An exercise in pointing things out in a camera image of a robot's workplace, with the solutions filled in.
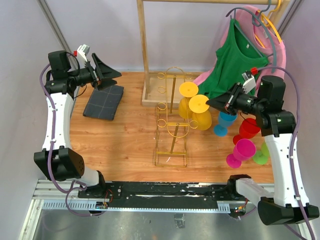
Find blue wine glass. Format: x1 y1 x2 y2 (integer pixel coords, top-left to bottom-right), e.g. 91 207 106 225
213 112 238 137

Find green tank top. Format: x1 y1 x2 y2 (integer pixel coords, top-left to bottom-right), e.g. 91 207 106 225
198 19 269 99

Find red wine glass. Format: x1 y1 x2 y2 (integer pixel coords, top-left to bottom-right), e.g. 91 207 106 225
232 117 261 145

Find green wine glass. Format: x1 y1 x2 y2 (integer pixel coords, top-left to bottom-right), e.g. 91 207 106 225
252 142 270 165

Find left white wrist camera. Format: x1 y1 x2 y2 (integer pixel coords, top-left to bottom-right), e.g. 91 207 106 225
73 44 90 66

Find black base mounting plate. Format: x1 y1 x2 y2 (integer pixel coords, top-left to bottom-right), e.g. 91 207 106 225
78 181 246 210

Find wooden clothes rack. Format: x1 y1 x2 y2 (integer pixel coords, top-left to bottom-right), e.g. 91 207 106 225
136 0 291 107

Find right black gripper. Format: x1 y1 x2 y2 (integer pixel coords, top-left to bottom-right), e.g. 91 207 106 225
206 82 265 116

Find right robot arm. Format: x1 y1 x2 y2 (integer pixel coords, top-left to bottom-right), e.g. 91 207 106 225
206 75 320 226

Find pink wine glass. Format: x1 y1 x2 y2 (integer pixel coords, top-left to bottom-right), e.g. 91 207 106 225
226 138 257 169

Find folded dark grey cloth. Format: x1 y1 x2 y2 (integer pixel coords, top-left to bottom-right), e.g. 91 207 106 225
82 85 124 121

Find gold wire glass rack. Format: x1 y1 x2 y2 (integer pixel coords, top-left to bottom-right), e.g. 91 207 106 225
154 66 198 168

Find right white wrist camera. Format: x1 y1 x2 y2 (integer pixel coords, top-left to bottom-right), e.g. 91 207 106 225
242 67 259 94

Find yellow wine glass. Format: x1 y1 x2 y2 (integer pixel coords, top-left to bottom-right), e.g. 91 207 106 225
189 94 212 131
178 81 199 119

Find yellow clothes hanger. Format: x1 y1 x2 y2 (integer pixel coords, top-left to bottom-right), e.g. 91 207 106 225
254 0 283 49

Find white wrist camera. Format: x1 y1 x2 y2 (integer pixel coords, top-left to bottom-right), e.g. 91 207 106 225
242 67 259 94
73 44 90 66

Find aluminium frame rail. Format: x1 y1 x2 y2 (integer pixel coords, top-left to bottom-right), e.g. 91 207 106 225
37 0 71 52

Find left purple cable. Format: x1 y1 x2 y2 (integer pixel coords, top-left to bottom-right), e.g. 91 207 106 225
39 52 107 217

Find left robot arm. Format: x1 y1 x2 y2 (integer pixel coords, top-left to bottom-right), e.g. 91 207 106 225
33 44 122 198

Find pink t-shirt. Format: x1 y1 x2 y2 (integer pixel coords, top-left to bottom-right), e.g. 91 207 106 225
193 5 286 92

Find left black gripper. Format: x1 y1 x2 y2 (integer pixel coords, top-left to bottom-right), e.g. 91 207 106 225
68 53 122 91

